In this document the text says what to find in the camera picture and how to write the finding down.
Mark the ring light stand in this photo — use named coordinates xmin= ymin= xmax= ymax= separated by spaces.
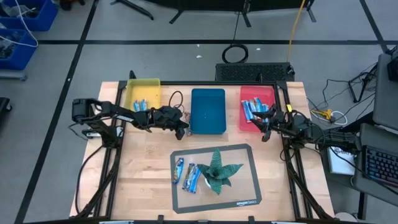
xmin=110 ymin=0 xmax=155 ymax=21

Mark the white round plant pot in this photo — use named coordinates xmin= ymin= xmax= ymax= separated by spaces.
xmin=202 ymin=175 xmax=233 ymax=190

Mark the black power cable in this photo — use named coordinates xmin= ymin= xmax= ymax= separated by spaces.
xmin=74 ymin=144 xmax=105 ymax=215

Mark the green snake plant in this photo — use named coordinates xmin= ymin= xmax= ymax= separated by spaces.
xmin=196 ymin=147 xmax=244 ymax=196

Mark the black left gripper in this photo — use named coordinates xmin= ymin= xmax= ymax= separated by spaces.
xmin=146 ymin=113 xmax=191 ymax=141

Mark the red plastic bin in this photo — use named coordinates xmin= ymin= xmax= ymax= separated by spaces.
xmin=239 ymin=85 xmax=276 ymax=133

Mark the blue storage crate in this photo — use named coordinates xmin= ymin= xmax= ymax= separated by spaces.
xmin=0 ymin=28 xmax=39 ymax=71
xmin=0 ymin=0 xmax=59 ymax=32

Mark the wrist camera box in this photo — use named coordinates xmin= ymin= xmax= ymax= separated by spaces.
xmin=275 ymin=111 xmax=290 ymax=124
xmin=157 ymin=105 xmax=177 ymax=119

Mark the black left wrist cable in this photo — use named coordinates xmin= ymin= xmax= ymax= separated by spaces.
xmin=169 ymin=90 xmax=185 ymax=110

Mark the white round object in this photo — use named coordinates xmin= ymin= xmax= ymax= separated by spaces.
xmin=334 ymin=212 xmax=358 ymax=224

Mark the silicone baking mat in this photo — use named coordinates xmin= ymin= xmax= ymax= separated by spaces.
xmin=169 ymin=143 xmax=262 ymax=215

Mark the yellow plastic bin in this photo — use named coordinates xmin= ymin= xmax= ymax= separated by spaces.
xmin=124 ymin=78 xmax=162 ymax=112

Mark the grey shelf base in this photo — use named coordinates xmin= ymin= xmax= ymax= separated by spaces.
xmin=0 ymin=70 xmax=28 ymax=82

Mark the white cable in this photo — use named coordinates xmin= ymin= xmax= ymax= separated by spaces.
xmin=0 ymin=0 xmax=40 ymax=48

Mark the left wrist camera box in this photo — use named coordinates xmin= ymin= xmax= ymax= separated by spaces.
xmin=157 ymin=105 xmax=177 ymax=119

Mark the coiled black cable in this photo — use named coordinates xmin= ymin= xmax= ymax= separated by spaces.
xmin=221 ymin=43 xmax=249 ymax=65

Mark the blue plastic bin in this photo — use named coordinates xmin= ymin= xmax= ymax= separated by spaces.
xmin=189 ymin=88 xmax=227 ymax=135

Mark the black partition panel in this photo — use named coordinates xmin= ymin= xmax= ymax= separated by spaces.
xmin=144 ymin=0 xmax=245 ymax=24
xmin=244 ymin=0 xmax=317 ymax=28

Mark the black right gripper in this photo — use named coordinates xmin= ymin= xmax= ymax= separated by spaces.
xmin=249 ymin=104 xmax=300 ymax=143

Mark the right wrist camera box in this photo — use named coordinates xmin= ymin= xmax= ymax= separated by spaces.
xmin=275 ymin=111 xmax=290 ymax=124

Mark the grey desk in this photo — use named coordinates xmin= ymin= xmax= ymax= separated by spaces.
xmin=353 ymin=123 xmax=398 ymax=208
xmin=372 ymin=52 xmax=398 ymax=131

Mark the yellow floor cable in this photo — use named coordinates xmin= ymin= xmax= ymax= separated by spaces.
xmin=286 ymin=0 xmax=307 ymax=63

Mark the white box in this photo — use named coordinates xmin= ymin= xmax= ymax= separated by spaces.
xmin=326 ymin=146 xmax=357 ymax=175

